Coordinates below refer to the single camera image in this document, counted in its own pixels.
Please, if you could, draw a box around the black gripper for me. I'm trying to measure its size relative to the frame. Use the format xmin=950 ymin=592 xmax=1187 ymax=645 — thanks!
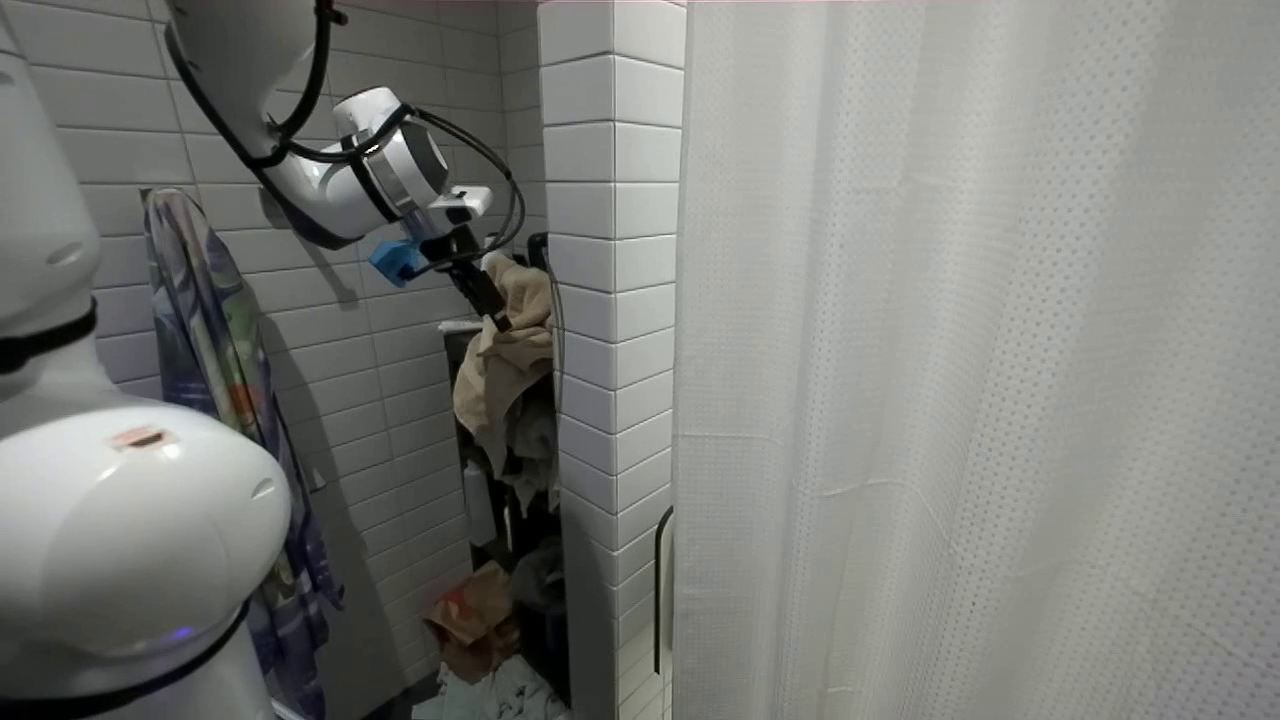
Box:
xmin=413 ymin=203 xmax=517 ymax=335

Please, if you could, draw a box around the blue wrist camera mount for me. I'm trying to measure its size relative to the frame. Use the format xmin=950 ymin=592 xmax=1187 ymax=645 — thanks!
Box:
xmin=364 ymin=224 xmax=441 ymax=290

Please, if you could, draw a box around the beige bath towel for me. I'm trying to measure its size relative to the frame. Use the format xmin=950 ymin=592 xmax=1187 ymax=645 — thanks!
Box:
xmin=450 ymin=249 xmax=561 ymax=478

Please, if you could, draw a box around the orange brown box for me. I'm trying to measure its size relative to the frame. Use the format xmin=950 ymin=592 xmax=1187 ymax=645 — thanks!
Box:
xmin=426 ymin=555 xmax=524 ymax=688

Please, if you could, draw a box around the white shower curtain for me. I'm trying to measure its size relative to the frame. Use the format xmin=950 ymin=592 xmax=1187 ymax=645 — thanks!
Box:
xmin=674 ymin=0 xmax=1280 ymax=720

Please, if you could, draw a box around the grey white crumpled cloth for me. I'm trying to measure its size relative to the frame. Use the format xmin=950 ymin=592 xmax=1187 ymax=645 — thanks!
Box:
xmin=498 ymin=382 xmax=561 ymax=501

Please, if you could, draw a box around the grey metal handle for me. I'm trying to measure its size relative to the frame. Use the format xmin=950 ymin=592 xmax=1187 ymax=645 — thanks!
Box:
xmin=648 ymin=503 xmax=679 ymax=679

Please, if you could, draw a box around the colourful patterned hanging towel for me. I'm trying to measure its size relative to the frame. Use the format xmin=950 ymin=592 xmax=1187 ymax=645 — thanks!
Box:
xmin=137 ymin=182 xmax=345 ymax=720

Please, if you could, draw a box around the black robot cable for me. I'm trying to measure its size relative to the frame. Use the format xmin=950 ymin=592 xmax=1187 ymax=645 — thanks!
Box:
xmin=155 ymin=0 xmax=530 ymax=257

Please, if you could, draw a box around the black shelf rack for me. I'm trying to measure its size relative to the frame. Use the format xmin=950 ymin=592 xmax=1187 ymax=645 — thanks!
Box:
xmin=437 ymin=315 xmax=572 ymax=704

